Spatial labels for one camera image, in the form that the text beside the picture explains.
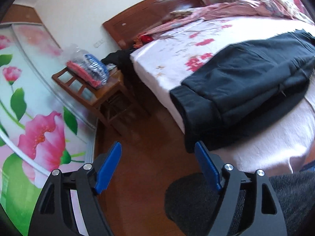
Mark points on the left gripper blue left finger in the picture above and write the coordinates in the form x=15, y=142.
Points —
x=105, y=166

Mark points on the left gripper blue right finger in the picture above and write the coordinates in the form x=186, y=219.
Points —
x=210, y=165

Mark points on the black Anta sweatpants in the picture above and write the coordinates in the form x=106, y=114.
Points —
x=245, y=88

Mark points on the wooden chair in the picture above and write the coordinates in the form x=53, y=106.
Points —
x=98, y=101

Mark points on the floral wardrobe sliding door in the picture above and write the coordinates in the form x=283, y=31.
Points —
x=42, y=127

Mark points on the white floral bed sheet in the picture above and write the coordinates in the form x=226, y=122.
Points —
x=164, y=63

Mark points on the plastic bag of clothes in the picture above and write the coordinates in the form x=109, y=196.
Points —
x=86, y=66

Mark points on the black clothes pile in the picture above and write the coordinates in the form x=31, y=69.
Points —
x=121, y=59

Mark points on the red pillow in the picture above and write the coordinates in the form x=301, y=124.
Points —
x=146, y=39

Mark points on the wooden headboard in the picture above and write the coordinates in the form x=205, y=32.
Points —
x=143, y=16

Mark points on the floral pillow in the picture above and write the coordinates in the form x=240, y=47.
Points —
x=182, y=13

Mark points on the pink dotted quilt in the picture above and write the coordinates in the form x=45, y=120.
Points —
x=246, y=8

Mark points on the white wall socket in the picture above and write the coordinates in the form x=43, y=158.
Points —
x=98, y=43

